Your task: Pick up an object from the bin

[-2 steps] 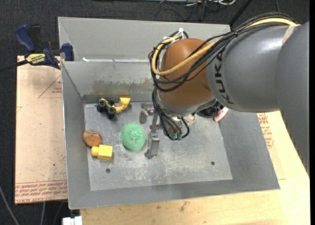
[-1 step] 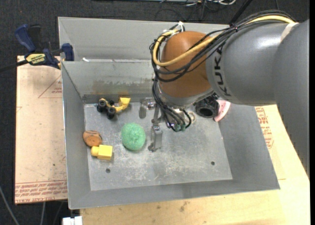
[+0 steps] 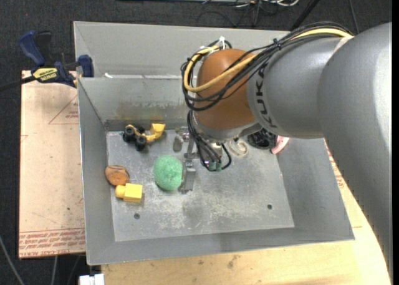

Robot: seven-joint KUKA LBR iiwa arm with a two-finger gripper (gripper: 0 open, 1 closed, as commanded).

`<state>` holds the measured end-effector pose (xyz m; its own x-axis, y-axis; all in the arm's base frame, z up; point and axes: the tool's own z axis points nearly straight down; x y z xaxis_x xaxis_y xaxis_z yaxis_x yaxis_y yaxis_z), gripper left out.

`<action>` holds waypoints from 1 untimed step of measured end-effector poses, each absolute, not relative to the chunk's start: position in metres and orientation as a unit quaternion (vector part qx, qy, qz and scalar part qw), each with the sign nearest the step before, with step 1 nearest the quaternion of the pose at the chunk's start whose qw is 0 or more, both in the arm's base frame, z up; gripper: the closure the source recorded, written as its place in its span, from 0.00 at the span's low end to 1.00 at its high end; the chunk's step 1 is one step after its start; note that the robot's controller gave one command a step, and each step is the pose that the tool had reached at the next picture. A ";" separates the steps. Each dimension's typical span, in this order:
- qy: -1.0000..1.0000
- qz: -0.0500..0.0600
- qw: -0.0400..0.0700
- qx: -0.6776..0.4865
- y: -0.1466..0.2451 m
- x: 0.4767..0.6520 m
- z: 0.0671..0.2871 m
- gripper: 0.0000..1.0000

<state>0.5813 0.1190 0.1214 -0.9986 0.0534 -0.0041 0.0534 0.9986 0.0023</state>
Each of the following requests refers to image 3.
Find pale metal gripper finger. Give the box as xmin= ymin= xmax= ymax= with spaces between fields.
xmin=178 ymin=161 xmax=197 ymax=195
xmin=173 ymin=127 xmax=190 ymax=153

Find green scrub sponge ball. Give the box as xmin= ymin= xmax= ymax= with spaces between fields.
xmin=152 ymin=155 xmax=184 ymax=191

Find black and yellow toy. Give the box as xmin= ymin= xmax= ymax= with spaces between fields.
xmin=122 ymin=122 xmax=166 ymax=152

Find grey metal bin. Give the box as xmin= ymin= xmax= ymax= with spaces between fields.
xmin=73 ymin=21 xmax=355 ymax=266

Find yellow toy block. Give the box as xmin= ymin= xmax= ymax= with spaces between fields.
xmin=115 ymin=183 xmax=144 ymax=204

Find pink curved object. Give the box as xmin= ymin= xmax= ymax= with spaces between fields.
xmin=270 ymin=136 xmax=290 ymax=155

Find brown oval toy cookie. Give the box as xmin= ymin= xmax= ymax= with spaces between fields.
xmin=104 ymin=165 xmax=130 ymax=187

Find brown cardboard board, red print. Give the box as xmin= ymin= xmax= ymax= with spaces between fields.
xmin=18 ymin=70 xmax=87 ymax=259

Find black cylinder on white bracket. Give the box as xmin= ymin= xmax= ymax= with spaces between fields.
xmin=229 ymin=132 xmax=279 ymax=157

